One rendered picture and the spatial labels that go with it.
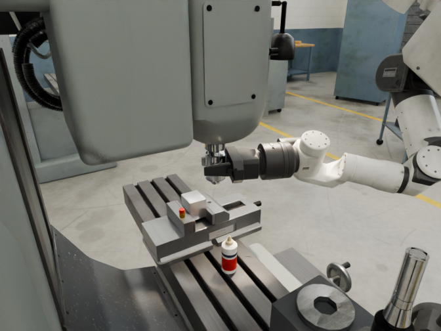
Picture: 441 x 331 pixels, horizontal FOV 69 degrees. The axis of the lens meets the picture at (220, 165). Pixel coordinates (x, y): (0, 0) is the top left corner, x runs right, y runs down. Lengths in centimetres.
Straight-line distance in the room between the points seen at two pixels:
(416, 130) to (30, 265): 83
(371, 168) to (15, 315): 72
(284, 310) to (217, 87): 39
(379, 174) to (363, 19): 598
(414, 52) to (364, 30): 586
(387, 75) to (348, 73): 585
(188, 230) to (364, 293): 160
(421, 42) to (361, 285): 177
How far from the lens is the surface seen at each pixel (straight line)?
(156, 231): 94
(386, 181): 82
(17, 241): 52
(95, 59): 49
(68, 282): 76
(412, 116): 92
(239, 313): 81
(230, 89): 60
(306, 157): 76
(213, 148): 71
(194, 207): 91
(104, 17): 49
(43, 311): 60
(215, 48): 57
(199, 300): 84
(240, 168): 70
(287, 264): 125
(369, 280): 241
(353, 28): 677
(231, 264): 87
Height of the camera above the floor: 156
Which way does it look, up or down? 25 degrees down
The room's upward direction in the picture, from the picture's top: straight up
